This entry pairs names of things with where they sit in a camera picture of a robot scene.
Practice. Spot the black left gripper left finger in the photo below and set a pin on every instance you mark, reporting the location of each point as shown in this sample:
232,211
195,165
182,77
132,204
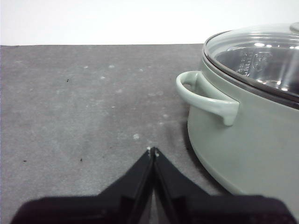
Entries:
81,210

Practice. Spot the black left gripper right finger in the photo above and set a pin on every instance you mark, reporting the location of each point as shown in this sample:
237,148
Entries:
222,210

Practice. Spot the glass lid with green knob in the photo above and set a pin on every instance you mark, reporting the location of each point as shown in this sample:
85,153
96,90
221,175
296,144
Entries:
257,51

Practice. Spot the pale green electric steamer pot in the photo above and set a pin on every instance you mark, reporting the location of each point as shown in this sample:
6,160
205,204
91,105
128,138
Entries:
245,140

